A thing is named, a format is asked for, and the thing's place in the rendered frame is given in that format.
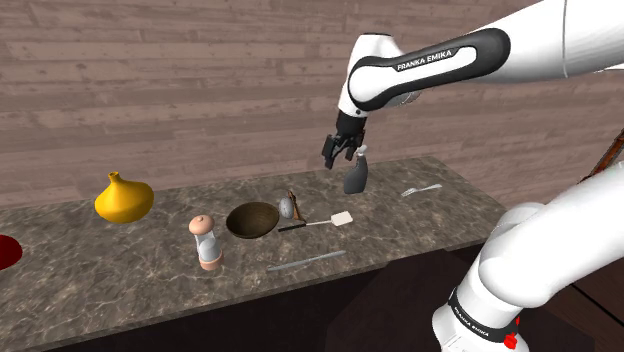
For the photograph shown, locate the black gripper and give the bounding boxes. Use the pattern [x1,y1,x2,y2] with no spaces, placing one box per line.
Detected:
[321,110,368,171]

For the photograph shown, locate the grey spray bottle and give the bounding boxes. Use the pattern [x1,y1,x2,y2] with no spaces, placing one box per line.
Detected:
[342,145,370,196]

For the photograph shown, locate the silver fork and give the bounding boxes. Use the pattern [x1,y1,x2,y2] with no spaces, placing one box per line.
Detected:
[400,183,444,198]

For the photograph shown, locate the dark brown wooden bowl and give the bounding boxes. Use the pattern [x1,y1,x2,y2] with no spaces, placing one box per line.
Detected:
[225,201,281,240]

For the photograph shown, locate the long grey knife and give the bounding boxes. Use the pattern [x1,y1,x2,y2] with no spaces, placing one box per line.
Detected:
[266,249,347,273]

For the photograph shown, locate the pink and grey pepper mill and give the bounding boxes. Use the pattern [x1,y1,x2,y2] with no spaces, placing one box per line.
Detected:
[188,214,225,272]

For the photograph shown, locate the yellow bulbous vase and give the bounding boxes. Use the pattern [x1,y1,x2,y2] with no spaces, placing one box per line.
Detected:
[93,171,156,225]

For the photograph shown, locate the brown wooden stick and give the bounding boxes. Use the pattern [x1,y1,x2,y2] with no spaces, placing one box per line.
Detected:
[578,128,624,184]

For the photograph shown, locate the dark red bowl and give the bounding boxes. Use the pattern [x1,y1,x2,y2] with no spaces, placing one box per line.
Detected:
[0,234,24,272]

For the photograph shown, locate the white spatula with black handle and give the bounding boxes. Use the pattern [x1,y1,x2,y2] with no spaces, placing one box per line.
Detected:
[277,210,354,233]

